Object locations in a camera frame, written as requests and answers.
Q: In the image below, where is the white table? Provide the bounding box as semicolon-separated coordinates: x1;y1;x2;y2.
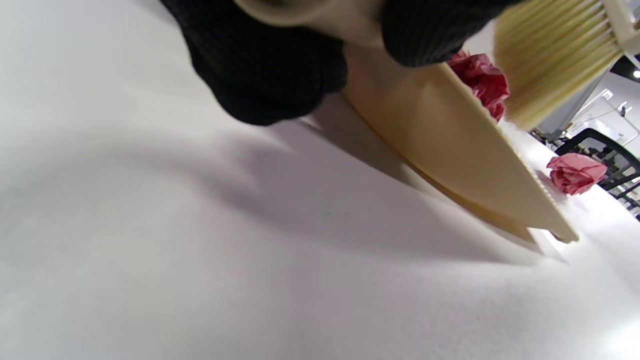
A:
0;0;640;360

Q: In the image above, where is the pile of pink paper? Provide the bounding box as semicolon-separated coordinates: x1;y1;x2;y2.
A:
447;50;608;196

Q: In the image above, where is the person's left hand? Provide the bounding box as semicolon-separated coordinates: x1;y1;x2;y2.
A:
160;0;521;126

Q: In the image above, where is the beige plastic dustpan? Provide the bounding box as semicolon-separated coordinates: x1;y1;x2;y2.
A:
232;0;581;246

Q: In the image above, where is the beige hand brush wooden handle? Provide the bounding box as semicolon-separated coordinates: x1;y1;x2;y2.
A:
492;0;640;131

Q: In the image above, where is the black chair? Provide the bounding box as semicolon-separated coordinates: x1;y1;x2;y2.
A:
555;127;640;221

